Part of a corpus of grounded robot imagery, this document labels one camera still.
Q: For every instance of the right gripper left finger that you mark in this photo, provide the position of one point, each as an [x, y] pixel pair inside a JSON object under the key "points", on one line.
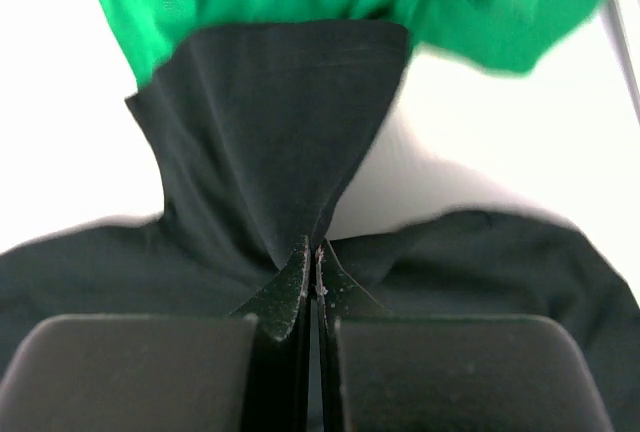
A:
{"points": [[247, 371]]}

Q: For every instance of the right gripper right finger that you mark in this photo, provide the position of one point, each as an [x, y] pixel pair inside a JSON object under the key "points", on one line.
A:
{"points": [[384, 372]]}

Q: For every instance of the black t shirt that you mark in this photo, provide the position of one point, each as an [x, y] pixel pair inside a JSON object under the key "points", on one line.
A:
{"points": [[257, 131]]}

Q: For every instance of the right aluminium frame post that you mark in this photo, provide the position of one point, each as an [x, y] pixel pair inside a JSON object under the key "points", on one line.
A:
{"points": [[622, 19]]}

